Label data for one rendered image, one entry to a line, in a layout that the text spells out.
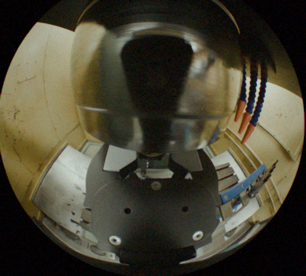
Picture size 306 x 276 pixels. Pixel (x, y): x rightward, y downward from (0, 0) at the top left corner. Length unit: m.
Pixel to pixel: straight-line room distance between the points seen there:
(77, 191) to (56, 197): 0.25
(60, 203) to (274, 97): 2.00
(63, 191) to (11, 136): 0.67
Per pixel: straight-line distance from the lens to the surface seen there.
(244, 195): 0.44
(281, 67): 0.22
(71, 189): 1.03
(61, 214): 1.06
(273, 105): 1.03
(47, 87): 1.12
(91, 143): 1.52
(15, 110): 1.00
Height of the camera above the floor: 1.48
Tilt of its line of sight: 28 degrees down
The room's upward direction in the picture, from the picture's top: 3 degrees clockwise
